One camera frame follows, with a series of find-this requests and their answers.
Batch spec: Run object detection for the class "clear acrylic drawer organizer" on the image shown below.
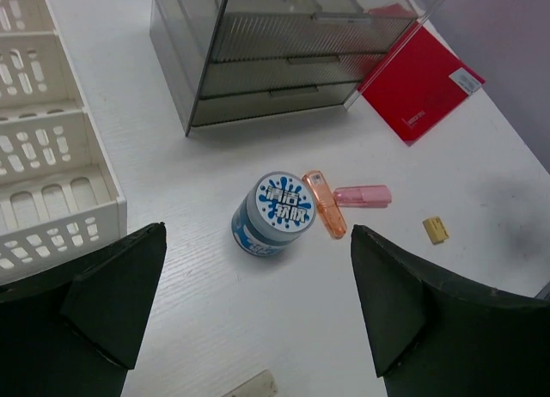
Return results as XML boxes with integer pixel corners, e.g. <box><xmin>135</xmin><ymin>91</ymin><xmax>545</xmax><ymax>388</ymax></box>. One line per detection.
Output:
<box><xmin>150</xmin><ymin>0</ymin><xmax>445</xmax><ymax>131</ymax></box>

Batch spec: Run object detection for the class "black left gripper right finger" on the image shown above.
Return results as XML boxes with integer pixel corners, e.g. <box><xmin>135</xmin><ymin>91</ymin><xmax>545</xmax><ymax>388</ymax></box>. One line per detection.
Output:
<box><xmin>351</xmin><ymin>225</ymin><xmax>549</xmax><ymax>396</ymax></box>

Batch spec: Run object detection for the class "blue cleaning gel jar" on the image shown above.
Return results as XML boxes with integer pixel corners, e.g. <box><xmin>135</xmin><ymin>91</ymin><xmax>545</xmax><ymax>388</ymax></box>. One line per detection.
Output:
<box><xmin>231</xmin><ymin>171</ymin><xmax>316</xmax><ymax>257</ymax></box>

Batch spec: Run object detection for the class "small yellow sharpener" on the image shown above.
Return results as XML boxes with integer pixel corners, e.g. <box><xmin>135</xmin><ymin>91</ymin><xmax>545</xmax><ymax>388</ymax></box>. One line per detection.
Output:
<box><xmin>422</xmin><ymin>217</ymin><xmax>449</xmax><ymax>245</ymax></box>

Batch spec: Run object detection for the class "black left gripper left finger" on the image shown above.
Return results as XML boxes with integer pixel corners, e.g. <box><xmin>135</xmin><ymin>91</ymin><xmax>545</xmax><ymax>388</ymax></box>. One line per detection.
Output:
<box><xmin>1</xmin><ymin>223</ymin><xmax>167</xmax><ymax>396</ymax></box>

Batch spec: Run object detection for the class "grey eraser block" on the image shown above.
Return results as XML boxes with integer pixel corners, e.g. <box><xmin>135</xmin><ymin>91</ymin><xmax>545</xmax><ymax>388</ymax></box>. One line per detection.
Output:
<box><xmin>223</xmin><ymin>370</ymin><xmax>278</xmax><ymax>397</ymax></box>

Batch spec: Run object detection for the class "white plastic file rack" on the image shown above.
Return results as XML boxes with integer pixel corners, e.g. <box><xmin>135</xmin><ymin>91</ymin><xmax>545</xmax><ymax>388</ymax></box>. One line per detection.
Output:
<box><xmin>1</xmin><ymin>0</ymin><xmax>127</xmax><ymax>284</ymax></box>

